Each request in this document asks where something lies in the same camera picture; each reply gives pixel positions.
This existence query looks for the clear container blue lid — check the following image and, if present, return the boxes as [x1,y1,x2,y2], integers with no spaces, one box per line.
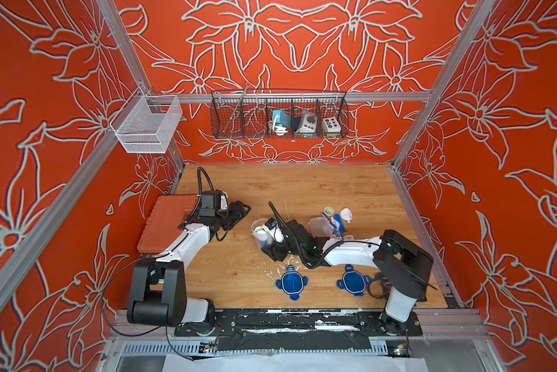
[308,217,334,237]
[251,218,275,249]

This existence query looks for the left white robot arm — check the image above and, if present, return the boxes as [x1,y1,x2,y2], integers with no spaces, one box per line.
[127,195,251,327]

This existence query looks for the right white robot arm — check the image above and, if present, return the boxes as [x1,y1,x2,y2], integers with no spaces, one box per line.
[254,219,434,325]

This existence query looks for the blue toothbrush in wrapper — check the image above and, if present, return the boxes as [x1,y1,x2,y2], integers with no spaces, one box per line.
[322,213,346,237]

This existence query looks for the white round soap packet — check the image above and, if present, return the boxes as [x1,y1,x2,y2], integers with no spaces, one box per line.
[339,208,353,223]

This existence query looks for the red plastic tool case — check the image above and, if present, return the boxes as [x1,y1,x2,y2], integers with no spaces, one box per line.
[137,195,198,254]

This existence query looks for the blue white item in basket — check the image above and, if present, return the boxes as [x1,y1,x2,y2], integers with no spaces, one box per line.
[269,109,291,136]

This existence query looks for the white round dial device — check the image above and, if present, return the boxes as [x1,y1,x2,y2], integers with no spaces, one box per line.
[295,111,317,135]

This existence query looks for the white button box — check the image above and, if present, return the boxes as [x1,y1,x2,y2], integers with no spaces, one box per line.
[322,116,341,139]

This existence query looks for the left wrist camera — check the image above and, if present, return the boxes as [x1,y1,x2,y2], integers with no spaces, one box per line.
[199,190,228,218]

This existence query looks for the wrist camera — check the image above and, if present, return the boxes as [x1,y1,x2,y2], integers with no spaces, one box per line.
[264,218,285,243]
[199,190,228,218]

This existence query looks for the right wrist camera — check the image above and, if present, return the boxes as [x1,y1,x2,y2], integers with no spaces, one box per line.
[264,218,285,243]

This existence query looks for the aluminium frame corner post left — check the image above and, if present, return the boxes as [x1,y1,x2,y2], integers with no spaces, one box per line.
[97,1,185,173]

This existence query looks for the aluminium frame corner post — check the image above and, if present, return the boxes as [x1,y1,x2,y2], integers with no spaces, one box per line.
[97,1,185,173]
[391,0,495,171]

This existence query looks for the black wire wall basket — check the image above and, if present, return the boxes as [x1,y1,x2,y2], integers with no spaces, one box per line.
[210,88,350,140]

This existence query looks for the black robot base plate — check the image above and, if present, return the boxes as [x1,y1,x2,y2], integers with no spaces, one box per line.
[174,308,424,338]

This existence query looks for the clear acrylic wall bin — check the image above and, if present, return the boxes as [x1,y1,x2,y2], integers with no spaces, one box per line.
[110,96,183,154]

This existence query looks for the aluminium frame corner post right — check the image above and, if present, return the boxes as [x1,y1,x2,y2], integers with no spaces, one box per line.
[391,0,495,171]

